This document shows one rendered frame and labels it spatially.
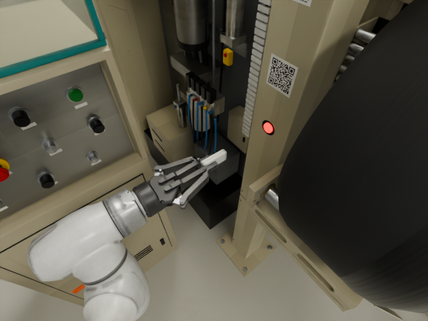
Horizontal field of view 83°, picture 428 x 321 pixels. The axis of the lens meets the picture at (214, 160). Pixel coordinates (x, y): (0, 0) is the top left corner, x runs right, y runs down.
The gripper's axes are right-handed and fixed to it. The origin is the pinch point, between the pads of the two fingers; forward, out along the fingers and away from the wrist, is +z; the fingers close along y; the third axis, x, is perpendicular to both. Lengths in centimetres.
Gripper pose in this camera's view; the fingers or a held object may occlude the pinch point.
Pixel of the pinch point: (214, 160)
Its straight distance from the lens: 60.0
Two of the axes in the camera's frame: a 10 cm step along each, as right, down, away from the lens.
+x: -0.1, 6.2, 7.8
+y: -6.0, -6.3, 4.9
